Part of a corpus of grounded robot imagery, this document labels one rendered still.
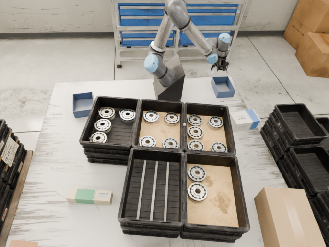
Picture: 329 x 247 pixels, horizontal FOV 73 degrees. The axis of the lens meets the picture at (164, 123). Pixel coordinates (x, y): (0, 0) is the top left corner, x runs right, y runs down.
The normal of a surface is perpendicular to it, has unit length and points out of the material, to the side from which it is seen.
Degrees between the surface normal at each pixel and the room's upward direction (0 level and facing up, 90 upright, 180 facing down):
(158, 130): 0
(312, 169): 0
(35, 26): 90
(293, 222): 0
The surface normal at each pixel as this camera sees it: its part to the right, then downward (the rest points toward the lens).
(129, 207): 0.05, -0.65
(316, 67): -0.10, 0.75
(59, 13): 0.12, 0.76
